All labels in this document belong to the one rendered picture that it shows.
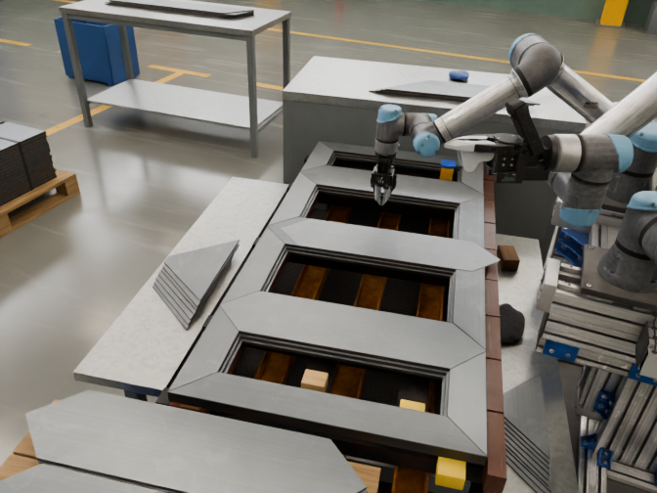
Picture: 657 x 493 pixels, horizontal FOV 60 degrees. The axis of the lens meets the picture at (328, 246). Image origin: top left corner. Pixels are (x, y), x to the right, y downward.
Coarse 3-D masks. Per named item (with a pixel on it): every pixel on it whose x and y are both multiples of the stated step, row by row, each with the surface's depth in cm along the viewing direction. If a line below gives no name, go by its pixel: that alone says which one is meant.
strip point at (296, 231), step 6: (300, 222) 202; (306, 222) 202; (282, 228) 198; (288, 228) 198; (294, 228) 198; (300, 228) 198; (306, 228) 199; (288, 234) 195; (294, 234) 195; (300, 234) 195; (294, 240) 192; (300, 240) 192
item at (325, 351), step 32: (416, 160) 248; (320, 192) 227; (352, 192) 224; (288, 224) 200; (320, 256) 188; (352, 256) 187; (448, 320) 164; (320, 352) 151; (352, 352) 149; (448, 384) 142; (256, 416) 133; (416, 448) 127
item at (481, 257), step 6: (474, 246) 192; (480, 246) 192; (474, 252) 189; (480, 252) 189; (486, 252) 189; (474, 258) 186; (480, 258) 186; (486, 258) 187; (474, 264) 184; (480, 264) 184; (486, 264) 184; (474, 270) 181
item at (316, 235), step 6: (312, 222) 202; (318, 222) 202; (324, 222) 202; (330, 222) 202; (312, 228) 199; (318, 228) 199; (324, 228) 199; (330, 228) 199; (306, 234) 195; (312, 234) 196; (318, 234) 196; (324, 234) 196; (306, 240) 192; (312, 240) 192; (318, 240) 193; (324, 240) 193; (312, 246) 189; (318, 246) 189
